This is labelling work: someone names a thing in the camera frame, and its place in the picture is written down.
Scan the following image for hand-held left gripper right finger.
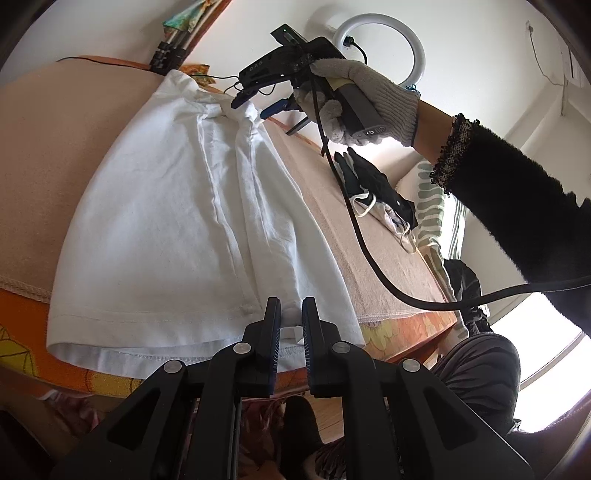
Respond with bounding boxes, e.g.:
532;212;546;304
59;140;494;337
301;298;536;480

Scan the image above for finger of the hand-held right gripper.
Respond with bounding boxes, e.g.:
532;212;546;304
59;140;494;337
261;98;301;120
231;78;279;109

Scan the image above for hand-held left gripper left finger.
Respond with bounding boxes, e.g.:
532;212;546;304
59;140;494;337
48;298;283;480

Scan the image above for white cotton shorts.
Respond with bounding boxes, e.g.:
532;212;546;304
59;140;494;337
46;69;368;377

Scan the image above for person's right forearm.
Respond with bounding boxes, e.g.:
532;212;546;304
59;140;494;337
412;99;591;337

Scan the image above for person's right hand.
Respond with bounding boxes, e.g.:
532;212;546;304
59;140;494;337
293;58;420;148

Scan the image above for small yellow green cloth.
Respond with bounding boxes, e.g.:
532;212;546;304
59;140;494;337
178;62;215;86

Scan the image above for folded silver tripod stand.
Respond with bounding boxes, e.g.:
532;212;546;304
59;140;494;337
150;21;195;77

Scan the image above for person's black socked foot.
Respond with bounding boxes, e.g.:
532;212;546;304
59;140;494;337
281;394;324;464

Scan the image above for colourful patterned cloth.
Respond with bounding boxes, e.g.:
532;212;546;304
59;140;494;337
164;0;218;33

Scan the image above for black garment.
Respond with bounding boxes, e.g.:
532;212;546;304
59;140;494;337
335;150;419;227

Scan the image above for dark clothing heap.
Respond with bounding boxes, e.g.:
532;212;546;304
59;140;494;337
443;258;491;340

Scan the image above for green striped white pillow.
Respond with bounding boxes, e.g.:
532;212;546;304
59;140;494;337
412;159;468;340

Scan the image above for person's grey striped skirt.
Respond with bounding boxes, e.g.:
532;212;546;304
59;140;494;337
434;335;522;435

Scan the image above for beige blanket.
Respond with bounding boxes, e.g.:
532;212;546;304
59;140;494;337
0;58;458;324

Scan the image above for bright window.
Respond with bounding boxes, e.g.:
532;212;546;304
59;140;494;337
489;291;591;435

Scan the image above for thick black gripper cable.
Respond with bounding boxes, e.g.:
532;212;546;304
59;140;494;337
310;74;591;311

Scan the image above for white ring light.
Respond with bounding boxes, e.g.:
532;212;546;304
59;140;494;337
332;13;426;88

